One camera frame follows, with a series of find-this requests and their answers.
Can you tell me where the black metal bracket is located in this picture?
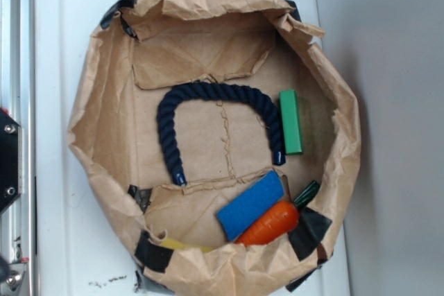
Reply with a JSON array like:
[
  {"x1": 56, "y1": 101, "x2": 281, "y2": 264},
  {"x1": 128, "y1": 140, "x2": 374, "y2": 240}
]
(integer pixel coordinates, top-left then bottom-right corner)
[{"x1": 0, "y1": 108, "x2": 22, "y2": 214}]

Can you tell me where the orange toy carrot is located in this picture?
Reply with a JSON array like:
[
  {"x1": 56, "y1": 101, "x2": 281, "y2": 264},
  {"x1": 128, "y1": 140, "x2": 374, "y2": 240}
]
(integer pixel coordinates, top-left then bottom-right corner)
[{"x1": 235, "y1": 180, "x2": 321, "y2": 247}]

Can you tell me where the blue sponge block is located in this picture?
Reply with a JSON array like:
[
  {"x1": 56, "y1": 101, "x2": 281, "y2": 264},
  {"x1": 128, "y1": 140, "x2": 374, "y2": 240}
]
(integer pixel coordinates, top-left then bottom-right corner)
[{"x1": 216, "y1": 171, "x2": 284, "y2": 241}]

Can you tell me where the green wooden block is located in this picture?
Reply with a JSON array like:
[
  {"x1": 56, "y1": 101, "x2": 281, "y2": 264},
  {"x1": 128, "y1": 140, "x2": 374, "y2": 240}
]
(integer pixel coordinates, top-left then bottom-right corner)
[{"x1": 280, "y1": 89, "x2": 303, "y2": 155}]

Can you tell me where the brown paper bag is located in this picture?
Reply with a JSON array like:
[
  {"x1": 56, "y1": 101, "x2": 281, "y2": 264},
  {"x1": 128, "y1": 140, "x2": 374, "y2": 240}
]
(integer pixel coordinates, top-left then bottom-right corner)
[{"x1": 68, "y1": 0, "x2": 361, "y2": 295}]

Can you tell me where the dark blue twisted rope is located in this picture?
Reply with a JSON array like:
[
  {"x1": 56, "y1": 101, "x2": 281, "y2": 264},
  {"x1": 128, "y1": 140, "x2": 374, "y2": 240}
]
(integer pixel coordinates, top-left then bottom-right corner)
[{"x1": 156, "y1": 80, "x2": 287, "y2": 187}]

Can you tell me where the yellow block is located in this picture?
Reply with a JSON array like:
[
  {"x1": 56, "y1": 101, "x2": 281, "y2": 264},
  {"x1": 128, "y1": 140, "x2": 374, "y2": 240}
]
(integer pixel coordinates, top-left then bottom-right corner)
[{"x1": 160, "y1": 237, "x2": 213, "y2": 253}]

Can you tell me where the aluminium frame rail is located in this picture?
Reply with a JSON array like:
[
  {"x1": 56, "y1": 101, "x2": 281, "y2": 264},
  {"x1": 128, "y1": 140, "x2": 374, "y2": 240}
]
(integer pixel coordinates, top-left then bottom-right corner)
[{"x1": 1, "y1": 0, "x2": 39, "y2": 295}]

